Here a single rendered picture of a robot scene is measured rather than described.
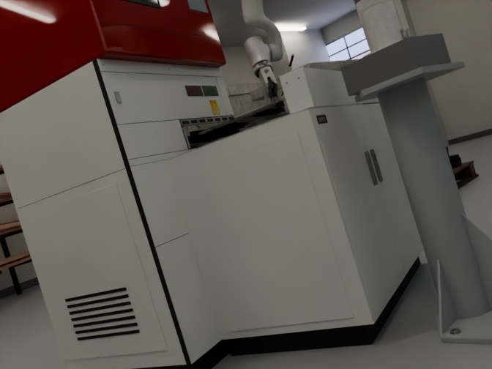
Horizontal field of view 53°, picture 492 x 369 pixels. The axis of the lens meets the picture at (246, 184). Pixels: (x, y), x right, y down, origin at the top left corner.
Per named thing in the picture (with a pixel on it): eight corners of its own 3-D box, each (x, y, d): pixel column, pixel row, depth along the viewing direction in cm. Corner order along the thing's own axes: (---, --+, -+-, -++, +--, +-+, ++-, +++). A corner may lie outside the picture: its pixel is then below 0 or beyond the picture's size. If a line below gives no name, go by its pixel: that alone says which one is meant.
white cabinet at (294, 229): (227, 360, 193) (165, 160, 192) (316, 280, 275) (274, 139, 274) (386, 348, 160) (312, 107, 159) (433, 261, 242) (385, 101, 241)
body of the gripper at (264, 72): (271, 61, 204) (280, 83, 200) (271, 74, 214) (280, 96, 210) (254, 66, 204) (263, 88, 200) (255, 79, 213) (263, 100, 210)
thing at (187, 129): (187, 148, 206) (181, 127, 206) (240, 140, 244) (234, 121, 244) (191, 147, 205) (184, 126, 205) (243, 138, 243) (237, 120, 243)
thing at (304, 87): (290, 116, 170) (278, 76, 169) (341, 110, 217) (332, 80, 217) (314, 107, 165) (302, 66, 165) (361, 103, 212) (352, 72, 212)
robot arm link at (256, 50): (270, 70, 215) (250, 73, 212) (261, 46, 219) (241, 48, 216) (274, 58, 207) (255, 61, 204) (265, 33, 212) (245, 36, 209)
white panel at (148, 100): (125, 168, 176) (91, 61, 175) (239, 146, 246) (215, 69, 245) (131, 165, 174) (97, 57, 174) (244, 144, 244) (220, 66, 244)
